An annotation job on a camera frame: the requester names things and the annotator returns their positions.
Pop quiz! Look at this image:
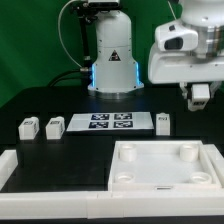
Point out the sheet with fiducial markers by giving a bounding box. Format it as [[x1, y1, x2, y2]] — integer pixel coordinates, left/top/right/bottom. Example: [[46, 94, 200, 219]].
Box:
[[67, 112, 154, 132]]

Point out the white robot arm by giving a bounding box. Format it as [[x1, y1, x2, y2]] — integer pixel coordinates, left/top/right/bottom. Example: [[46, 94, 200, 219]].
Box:
[[87, 0, 224, 103]]

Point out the white square tabletop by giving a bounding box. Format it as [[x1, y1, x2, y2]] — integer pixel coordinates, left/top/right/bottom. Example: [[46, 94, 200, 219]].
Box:
[[108, 141, 222, 192]]

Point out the white cable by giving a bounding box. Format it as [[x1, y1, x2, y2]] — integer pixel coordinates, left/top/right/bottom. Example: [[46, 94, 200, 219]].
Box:
[[57, 0, 84, 69]]

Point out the white obstacle wall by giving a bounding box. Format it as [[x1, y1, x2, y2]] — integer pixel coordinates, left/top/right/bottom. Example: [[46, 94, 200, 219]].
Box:
[[0, 150, 18, 190], [204, 144, 224, 188], [0, 190, 224, 220]]

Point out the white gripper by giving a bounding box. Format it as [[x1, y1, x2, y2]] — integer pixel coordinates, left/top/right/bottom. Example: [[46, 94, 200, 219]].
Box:
[[148, 44, 224, 99]]

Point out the white right obstacle wall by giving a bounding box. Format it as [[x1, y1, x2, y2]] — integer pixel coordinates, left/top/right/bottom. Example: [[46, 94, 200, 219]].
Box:
[[204, 144, 224, 188]]

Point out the white left obstacle wall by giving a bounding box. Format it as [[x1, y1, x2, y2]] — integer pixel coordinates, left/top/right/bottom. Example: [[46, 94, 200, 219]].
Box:
[[0, 150, 18, 190]]

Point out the black cable bundle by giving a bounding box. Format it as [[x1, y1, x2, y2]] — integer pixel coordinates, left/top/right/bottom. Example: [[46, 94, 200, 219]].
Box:
[[49, 68, 89, 88]]

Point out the white front obstacle wall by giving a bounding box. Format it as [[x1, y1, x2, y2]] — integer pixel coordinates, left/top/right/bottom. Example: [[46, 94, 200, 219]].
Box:
[[0, 190, 224, 220]]

